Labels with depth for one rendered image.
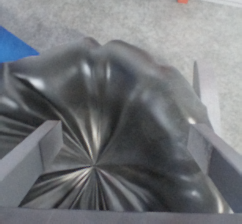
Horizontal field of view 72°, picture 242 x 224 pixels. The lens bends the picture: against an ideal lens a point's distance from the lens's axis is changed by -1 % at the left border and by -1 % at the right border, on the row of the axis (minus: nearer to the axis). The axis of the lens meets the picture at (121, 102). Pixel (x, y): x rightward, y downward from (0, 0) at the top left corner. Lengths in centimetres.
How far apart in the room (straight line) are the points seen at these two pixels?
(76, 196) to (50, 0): 120
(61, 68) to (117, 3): 91
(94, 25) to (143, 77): 90
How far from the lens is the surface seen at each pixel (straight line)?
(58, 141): 17
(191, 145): 17
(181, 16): 114
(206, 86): 47
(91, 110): 41
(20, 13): 144
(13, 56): 75
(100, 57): 31
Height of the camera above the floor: 93
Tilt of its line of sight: 79 degrees down
